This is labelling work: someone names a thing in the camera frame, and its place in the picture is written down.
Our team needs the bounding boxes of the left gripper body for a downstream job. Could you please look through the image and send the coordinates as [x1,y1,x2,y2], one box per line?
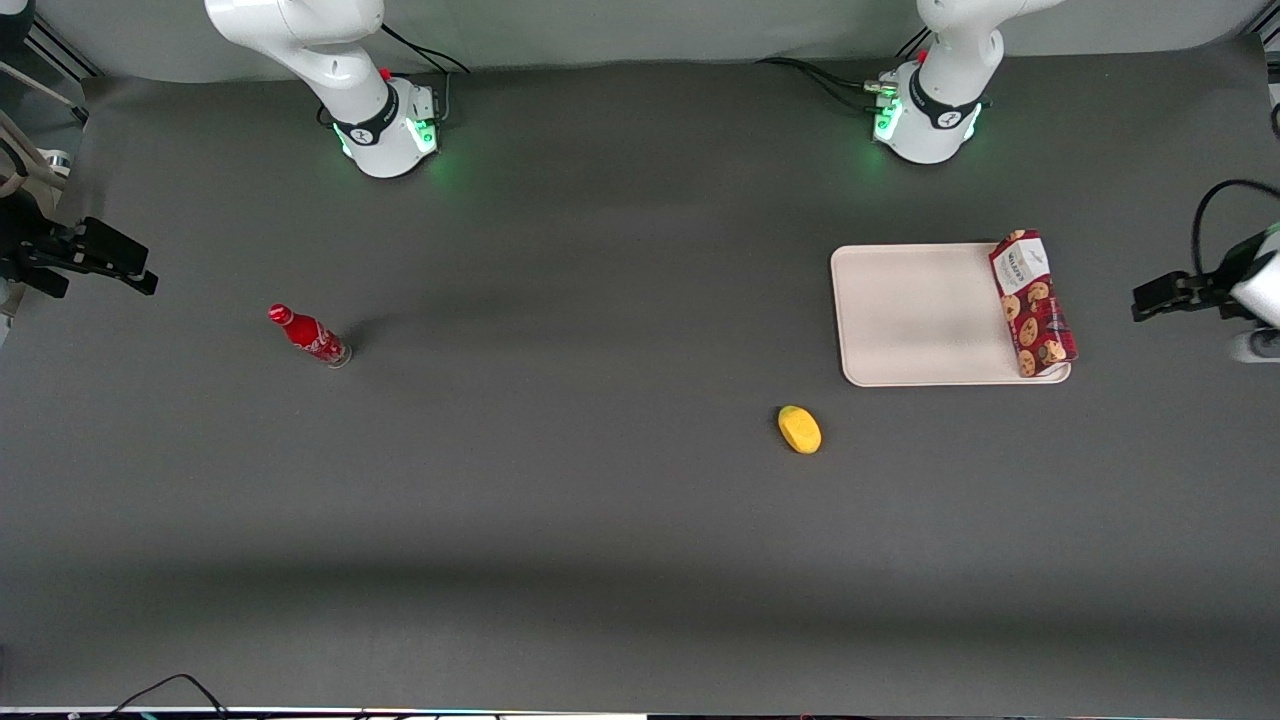
[1214,226,1280,365]

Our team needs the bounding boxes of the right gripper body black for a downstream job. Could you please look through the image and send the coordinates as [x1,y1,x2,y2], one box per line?
[0,195,77,300]

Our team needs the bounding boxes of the red cookie box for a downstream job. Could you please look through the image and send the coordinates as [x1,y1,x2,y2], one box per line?
[988,229,1080,379]

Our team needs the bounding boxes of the cream plastic tray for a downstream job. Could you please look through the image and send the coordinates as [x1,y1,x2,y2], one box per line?
[830,242,1072,388]

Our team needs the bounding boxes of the red cola bottle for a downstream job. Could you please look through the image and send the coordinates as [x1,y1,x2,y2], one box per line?
[267,303,353,369]

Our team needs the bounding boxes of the yellow mango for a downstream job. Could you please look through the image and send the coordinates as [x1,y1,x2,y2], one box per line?
[778,405,823,456]

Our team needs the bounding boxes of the dark grey table mat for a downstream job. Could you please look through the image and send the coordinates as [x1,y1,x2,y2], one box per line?
[0,38,1280,719]

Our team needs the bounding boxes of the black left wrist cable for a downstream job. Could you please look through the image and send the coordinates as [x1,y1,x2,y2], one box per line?
[1190,178,1280,283]

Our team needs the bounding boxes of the beige hose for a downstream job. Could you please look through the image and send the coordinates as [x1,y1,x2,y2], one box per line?
[0,60,73,201]

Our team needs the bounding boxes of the metal frame rail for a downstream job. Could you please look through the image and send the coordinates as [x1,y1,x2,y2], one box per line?
[24,18,103,81]

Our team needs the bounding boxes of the black right arm base cables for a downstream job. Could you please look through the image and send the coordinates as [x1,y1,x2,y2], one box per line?
[318,24,472,129]

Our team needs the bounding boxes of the black arm base cables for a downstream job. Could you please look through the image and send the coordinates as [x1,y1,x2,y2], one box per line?
[755,24,931,117]
[318,24,472,129]

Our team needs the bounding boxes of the black left arm base cables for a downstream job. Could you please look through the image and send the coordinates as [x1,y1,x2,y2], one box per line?
[755,24,931,117]

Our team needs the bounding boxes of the black cable at table edge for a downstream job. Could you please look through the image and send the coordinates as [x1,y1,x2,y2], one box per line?
[98,673,233,720]

